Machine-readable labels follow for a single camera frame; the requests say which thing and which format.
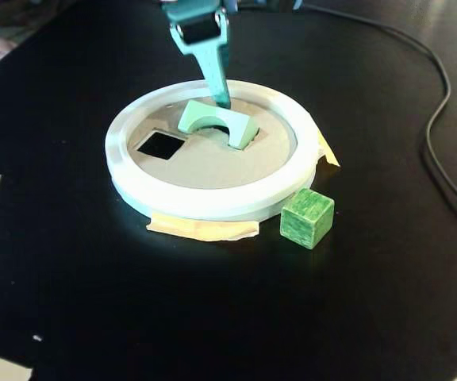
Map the short tan masking tape strip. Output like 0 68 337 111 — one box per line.
313 126 341 167

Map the long black cable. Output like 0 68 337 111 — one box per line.
303 2 457 219

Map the mint green U shape block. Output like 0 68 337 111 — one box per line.
176 98 259 151

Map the white round shape sorter lid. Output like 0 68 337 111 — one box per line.
104 78 321 221

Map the teal gripper black servo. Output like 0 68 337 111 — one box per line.
160 0 232 109

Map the long tan masking tape strip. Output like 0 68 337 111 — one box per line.
145 212 260 242

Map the green wooden cube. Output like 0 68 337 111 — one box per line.
279 187 336 250

